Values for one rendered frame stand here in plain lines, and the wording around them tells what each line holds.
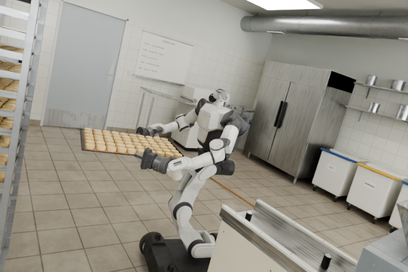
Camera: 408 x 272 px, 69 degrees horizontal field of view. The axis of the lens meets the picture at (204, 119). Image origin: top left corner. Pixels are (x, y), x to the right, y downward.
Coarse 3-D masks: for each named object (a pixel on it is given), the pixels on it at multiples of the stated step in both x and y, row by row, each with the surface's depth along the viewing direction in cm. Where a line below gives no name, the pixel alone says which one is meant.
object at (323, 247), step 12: (264, 204) 172; (276, 216) 165; (288, 228) 159; (300, 228) 154; (312, 240) 148; (324, 240) 146; (324, 252) 144; (336, 252) 139; (336, 264) 139; (348, 264) 135
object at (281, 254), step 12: (228, 216) 152; (240, 216) 149; (240, 228) 146; (252, 228) 141; (252, 240) 140; (264, 240) 135; (276, 252) 130; (288, 252) 127; (288, 264) 125; (300, 264) 121
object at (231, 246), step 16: (224, 224) 153; (256, 224) 158; (272, 224) 163; (224, 240) 152; (240, 240) 144; (288, 240) 150; (224, 256) 151; (240, 256) 143; (256, 256) 136; (304, 256) 139; (320, 256) 142
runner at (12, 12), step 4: (0, 8) 127; (4, 8) 128; (8, 8) 128; (12, 8) 129; (0, 12) 127; (4, 12) 128; (8, 12) 128; (12, 12) 129; (16, 12) 130; (20, 12) 130; (24, 12) 131; (16, 16) 130; (20, 16) 130; (24, 16) 131; (28, 16) 132
